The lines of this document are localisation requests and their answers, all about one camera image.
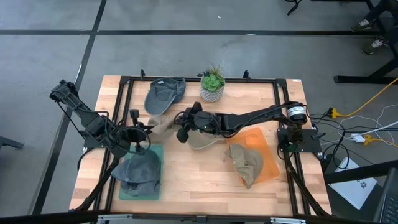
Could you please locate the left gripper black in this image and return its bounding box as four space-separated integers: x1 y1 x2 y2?
123 108 153 155

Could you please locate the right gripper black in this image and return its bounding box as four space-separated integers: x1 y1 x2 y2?
176 101 220 144

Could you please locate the tan cap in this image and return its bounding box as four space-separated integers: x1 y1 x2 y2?
186 129 229 151
148 115 177 142
224 142 264 190

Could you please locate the orange plastic bin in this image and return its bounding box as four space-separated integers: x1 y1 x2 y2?
226 127 280 184

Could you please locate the succulent in patterned white pot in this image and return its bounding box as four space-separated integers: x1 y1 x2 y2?
200 61 226 103

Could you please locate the teal plastic bin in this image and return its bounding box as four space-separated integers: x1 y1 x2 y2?
118 144 165 202

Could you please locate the black furniture foot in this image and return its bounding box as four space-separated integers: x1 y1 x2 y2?
0 136 25 150

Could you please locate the black chair leg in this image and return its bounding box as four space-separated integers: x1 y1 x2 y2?
285 0 303 16

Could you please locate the black slanted beam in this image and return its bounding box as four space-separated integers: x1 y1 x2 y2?
323 160 398 185

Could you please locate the white flat box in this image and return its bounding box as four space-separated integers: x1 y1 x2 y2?
328 157 378 210

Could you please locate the black laptop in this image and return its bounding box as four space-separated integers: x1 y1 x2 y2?
373 167 398 224

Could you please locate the person's leg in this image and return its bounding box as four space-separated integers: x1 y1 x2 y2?
366 0 398 22

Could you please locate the black metal table frame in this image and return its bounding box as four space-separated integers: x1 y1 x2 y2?
74 68 332 218

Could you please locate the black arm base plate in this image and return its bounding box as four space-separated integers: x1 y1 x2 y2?
277 128 322 153
83 133 125 149

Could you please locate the silver metal bracket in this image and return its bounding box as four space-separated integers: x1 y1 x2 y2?
97 213 134 223
269 217 307 224

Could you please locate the black camera rig beam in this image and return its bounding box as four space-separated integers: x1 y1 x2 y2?
0 210 398 224

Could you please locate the black desk frame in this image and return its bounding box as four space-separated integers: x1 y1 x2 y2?
334 0 398 85

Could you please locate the yellow extension cable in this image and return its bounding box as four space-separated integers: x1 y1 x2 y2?
328 77 398 119

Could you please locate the thick white cable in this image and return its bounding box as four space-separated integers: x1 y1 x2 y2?
363 120 398 135

